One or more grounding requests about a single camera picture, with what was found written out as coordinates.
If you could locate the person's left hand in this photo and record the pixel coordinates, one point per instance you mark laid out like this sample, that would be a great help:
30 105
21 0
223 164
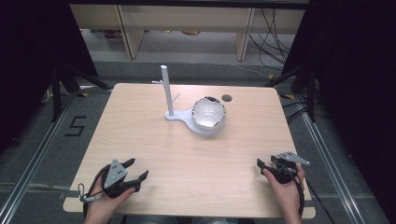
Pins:
101 205

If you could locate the black metal stand legs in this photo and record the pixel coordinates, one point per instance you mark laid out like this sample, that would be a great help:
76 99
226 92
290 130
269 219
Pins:
310 96
56 99

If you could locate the person's right hand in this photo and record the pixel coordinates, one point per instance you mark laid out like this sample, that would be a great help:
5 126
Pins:
289 194

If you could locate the white stand with round base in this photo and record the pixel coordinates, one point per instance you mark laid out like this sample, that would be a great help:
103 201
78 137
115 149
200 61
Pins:
182 117

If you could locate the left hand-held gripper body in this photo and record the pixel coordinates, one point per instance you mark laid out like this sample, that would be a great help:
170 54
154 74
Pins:
114 174

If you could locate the dark curtain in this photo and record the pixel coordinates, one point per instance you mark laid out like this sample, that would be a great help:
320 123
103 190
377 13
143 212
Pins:
358 77
28 62

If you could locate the round dark table grommet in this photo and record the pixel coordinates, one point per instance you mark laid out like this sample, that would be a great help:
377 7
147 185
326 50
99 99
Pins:
226 98

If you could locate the yellow tape piece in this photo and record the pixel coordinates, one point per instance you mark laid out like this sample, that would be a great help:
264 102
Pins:
82 94
287 96

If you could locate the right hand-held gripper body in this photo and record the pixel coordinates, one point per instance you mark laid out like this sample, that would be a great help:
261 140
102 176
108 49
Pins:
285 172

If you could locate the metal floor rail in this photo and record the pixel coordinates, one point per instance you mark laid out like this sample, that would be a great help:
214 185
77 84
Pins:
330 168
34 161

